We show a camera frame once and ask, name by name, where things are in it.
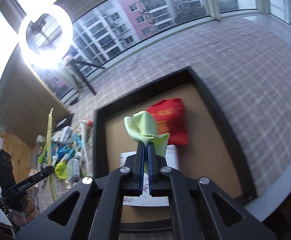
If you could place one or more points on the black flat case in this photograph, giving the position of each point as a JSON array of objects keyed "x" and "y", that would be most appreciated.
[{"x": 67, "y": 121}]

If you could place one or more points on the wooden board backdrop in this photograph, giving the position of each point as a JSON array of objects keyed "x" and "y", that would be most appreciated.
[{"x": 25, "y": 101}]

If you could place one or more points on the ring light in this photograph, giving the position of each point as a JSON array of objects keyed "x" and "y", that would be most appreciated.
[{"x": 45, "y": 36}]

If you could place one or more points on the light green cloth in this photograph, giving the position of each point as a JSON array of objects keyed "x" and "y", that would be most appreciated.
[{"x": 142, "y": 127}]

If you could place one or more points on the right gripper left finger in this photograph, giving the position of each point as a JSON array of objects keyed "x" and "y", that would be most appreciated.
[{"x": 92, "y": 208}]

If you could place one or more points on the white box with pink print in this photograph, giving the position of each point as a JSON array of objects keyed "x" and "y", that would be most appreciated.
[{"x": 145, "y": 199}]

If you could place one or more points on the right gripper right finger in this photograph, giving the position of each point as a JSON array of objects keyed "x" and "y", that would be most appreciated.
[{"x": 199, "y": 208}]

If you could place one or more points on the yellow shuttlecock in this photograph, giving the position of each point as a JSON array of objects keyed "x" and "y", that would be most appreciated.
[{"x": 60, "y": 170}]

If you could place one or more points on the red fabric pouch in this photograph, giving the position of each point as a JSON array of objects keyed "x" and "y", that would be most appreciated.
[{"x": 170, "y": 117}]

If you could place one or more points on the black tray box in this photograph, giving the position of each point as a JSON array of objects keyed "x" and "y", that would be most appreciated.
[{"x": 204, "y": 142}]

